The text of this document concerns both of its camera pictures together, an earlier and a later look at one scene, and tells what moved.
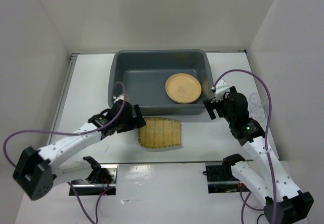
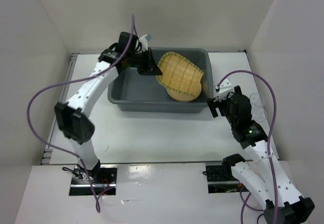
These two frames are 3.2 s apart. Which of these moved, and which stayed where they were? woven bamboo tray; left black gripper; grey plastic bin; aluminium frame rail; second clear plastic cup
Moved: left black gripper; woven bamboo tray
Stayed: aluminium frame rail; second clear plastic cup; grey plastic bin
